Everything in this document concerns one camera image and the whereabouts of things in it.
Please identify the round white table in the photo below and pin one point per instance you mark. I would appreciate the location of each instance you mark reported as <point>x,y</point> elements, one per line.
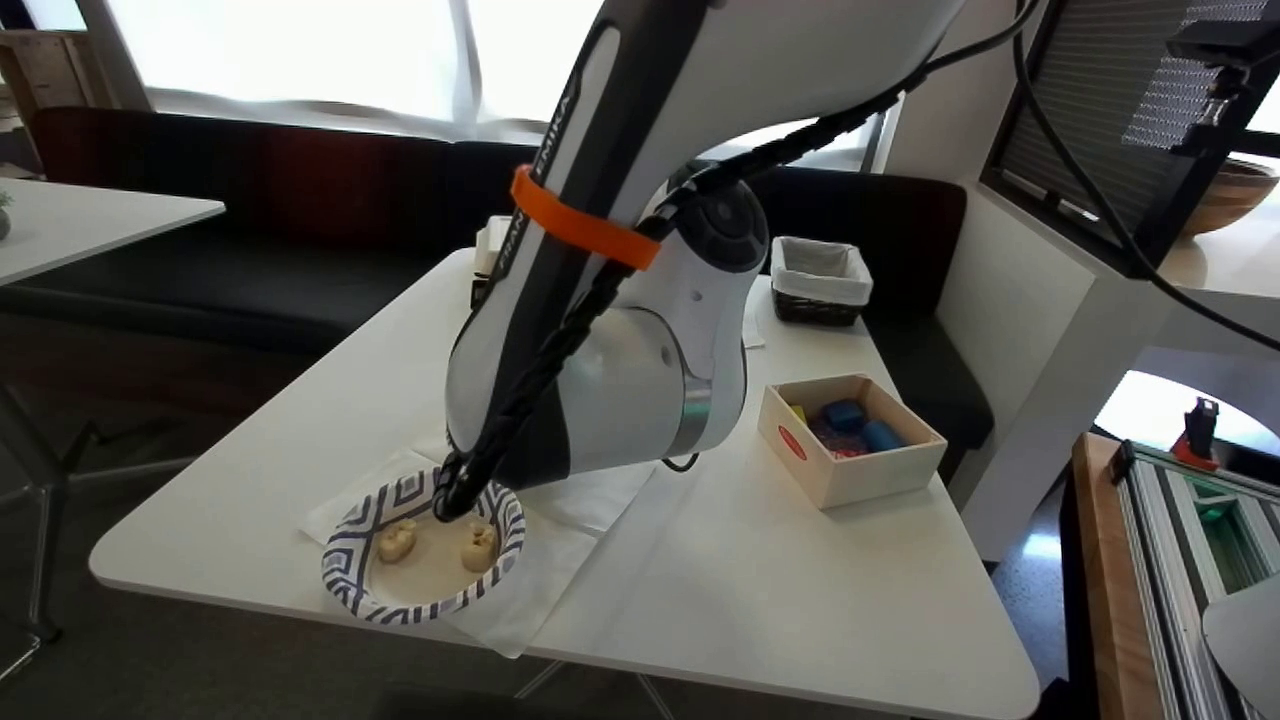
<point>1146,404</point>

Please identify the grey metal frame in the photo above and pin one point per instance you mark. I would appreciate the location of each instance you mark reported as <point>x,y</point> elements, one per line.
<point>1181,586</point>

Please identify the black monitor screen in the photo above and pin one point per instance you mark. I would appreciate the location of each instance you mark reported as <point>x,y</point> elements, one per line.
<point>1105,107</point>

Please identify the red and black tool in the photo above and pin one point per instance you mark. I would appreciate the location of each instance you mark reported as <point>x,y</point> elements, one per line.
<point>1201,434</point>

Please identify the cream wooden toy box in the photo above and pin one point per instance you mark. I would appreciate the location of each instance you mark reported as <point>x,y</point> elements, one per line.
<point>865,481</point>

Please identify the green plastic part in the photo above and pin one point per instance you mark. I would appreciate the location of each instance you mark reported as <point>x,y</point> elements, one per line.
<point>1232,547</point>

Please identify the white side table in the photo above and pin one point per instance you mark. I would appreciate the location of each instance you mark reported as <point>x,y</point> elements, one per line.
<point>82,220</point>

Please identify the white monitor stand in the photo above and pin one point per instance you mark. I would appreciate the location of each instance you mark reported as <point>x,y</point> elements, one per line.
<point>1027,332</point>

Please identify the blue patterned paper plate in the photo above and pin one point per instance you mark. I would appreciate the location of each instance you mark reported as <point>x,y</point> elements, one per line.
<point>351,566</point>

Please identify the light wooden plank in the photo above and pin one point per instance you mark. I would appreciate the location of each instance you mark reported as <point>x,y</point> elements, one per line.
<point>1112,601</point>

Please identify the brown wooden bowl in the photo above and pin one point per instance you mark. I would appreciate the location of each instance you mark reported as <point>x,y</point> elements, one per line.
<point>1232,200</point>

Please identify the beige donut piece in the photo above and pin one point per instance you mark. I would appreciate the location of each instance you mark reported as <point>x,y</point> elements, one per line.
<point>399,542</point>
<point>480,550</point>

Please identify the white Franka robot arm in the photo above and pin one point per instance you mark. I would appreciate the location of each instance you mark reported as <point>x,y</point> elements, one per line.
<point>642,372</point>

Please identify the blue toy block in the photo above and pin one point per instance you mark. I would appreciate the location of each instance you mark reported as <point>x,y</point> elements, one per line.
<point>840,415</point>
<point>882,437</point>

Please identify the dark basket with white liner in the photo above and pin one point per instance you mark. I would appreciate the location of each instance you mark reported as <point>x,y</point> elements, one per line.
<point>825,264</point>

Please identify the dark brown upholstered bench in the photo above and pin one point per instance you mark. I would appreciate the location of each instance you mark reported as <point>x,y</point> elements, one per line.
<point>265,185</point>

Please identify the white styrofoam food container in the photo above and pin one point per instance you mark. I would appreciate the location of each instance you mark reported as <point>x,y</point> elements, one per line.
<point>491,241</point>

